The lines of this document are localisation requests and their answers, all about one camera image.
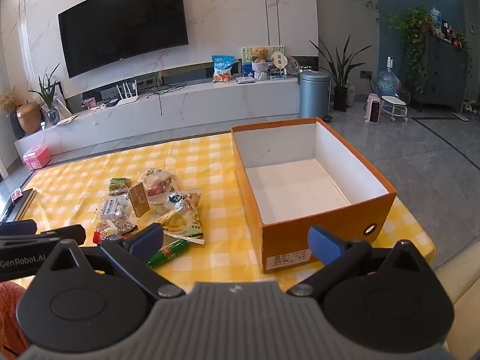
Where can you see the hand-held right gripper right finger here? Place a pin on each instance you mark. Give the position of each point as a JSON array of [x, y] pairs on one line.
[[322, 242]]

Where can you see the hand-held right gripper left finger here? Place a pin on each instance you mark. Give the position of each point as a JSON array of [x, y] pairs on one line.
[[148, 238]]

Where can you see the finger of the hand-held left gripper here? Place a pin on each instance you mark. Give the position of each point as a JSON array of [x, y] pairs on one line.
[[17, 228], [45, 238]]

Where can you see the orange cardboard box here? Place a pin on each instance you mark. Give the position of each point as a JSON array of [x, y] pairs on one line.
[[322, 217]]

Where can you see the green sausage stick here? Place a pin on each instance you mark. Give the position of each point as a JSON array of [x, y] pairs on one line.
[[170, 252]]

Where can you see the dark round candy packet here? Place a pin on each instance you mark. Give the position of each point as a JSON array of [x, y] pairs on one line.
[[114, 228]]

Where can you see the beige peanut packet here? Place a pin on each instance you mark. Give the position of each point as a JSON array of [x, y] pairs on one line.
[[139, 199]]

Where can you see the green white chips bag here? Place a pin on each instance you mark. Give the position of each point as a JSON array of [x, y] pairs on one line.
[[185, 221]]

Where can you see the white ball candy packet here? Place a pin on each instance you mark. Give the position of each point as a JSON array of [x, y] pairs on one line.
[[114, 207]]

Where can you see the clear dried fruit bag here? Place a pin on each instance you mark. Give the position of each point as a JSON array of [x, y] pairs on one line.
[[160, 182]]

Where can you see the small green snack packet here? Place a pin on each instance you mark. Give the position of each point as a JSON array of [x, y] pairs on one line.
[[119, 186]]

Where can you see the dark flat board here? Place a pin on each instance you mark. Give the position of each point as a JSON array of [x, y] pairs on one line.
[[20, 202]]

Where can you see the yellow checked tablecloth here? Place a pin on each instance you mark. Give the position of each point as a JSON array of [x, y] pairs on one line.
[[75, 180]]

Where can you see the pink box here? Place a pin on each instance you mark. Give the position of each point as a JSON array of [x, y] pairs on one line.
[[36, 157]]

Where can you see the black vase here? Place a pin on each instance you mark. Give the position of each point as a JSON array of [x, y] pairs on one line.
[[15, 125]]

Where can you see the bronze round vase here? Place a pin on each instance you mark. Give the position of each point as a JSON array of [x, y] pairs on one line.
[[29, 118]]

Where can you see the green plant in glass vase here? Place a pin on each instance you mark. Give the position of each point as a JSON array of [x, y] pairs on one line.
[[53, 116]]

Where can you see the white papers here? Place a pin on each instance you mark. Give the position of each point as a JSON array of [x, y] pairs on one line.
[[66, 120]]

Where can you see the dried yellow flowers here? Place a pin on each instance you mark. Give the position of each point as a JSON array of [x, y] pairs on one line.
[[8, 99]]

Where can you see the black small box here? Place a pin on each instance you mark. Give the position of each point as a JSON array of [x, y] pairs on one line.
[[110, 103]]

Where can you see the white wifi router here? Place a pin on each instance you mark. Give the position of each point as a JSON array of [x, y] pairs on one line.
[[127, 99]]

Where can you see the white marble television console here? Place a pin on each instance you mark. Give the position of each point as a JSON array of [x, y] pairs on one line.
[[187, 103]]

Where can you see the pink photo card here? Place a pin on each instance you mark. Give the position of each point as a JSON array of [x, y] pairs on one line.
[[89, 103]]

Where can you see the pink small heater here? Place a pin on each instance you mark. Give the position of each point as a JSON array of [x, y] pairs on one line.
[[373, 108]]

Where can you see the long-leaf potted plant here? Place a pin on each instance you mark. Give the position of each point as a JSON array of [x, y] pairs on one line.
[[340, 97]]

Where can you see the grey round trash can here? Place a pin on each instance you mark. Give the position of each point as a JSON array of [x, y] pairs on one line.
[[314, 95]]

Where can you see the white round stool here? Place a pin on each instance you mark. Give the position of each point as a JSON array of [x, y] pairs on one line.
[[394, 104]]

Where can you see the blue water jug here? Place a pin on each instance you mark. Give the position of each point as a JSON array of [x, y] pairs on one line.
[[388, 84]]

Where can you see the light blue tray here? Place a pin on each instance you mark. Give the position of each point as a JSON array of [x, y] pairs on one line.
[[277, 76]]

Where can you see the glass decorative plate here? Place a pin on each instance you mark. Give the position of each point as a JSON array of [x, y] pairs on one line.
[[294, 64]]

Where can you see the white set-top box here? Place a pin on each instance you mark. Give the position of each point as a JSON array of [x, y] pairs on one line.
[[244, 80]]

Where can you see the white bouquet basket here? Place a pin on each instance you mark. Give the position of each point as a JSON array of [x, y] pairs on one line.
[[261, 71]]

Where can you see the blue snack bag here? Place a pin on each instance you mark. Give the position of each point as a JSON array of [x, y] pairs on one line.
[[223, 69]]

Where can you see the round paper hand fan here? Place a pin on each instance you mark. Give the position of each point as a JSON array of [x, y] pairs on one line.
[[279, 60]]

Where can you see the blue box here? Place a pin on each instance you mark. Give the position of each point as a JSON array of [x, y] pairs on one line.
[[247, 70]]

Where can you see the white water pump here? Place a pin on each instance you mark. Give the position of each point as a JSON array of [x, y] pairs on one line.
[[390, 63]]

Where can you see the brown teddy bear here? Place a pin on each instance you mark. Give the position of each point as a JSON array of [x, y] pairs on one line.
[[260, 54]]

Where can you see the dark grey drawer cabinet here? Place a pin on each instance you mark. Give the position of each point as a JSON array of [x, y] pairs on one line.
[[444, 75]]

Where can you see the black flat-screen television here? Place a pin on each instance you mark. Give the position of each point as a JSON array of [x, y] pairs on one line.
[[123, 26]]

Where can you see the pothos plant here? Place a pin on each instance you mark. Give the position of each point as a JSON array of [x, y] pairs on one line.
[[412, 37]]

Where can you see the cluster of bottles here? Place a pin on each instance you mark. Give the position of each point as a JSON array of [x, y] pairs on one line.
[[446, 30]]

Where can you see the picture frame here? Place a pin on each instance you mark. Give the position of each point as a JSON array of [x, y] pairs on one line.
[[65, 105]]

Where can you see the wall outlet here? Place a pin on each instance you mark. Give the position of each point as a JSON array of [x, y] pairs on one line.
[[365, 74]]

